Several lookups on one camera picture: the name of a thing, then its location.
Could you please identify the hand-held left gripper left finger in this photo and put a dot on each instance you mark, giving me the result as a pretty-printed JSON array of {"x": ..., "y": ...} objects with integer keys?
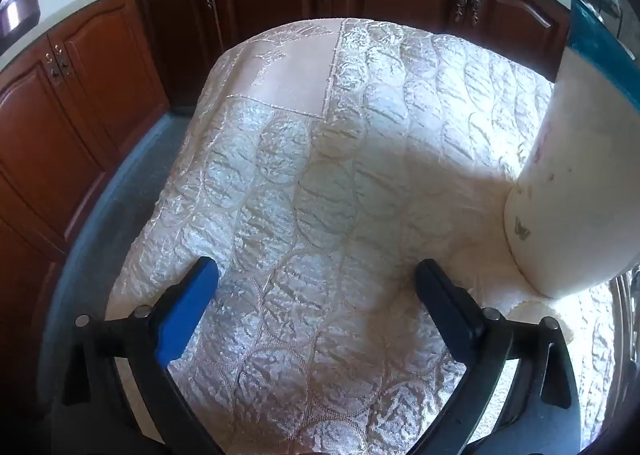
[{"x": 187, "y": 305}]

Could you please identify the brown wooden base cabinets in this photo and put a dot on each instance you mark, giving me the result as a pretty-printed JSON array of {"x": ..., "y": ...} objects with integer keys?
[{"x": 75, "y": 110}]

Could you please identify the white utensil holder teal rim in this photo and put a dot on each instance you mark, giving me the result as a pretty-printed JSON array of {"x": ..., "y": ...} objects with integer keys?
[{"x": 565, "y": 185}]

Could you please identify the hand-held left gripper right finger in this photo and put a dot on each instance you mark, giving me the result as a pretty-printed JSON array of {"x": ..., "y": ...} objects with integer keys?
[{"x": 445, "y": 296}]

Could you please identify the dark countertop appliance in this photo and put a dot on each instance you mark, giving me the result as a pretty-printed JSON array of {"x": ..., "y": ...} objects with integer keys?
[{"x": 19, "y": 10}]

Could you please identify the white quilted table cover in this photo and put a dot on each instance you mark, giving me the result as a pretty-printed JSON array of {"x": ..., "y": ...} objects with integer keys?
[{"x": 350, "y": 160}]

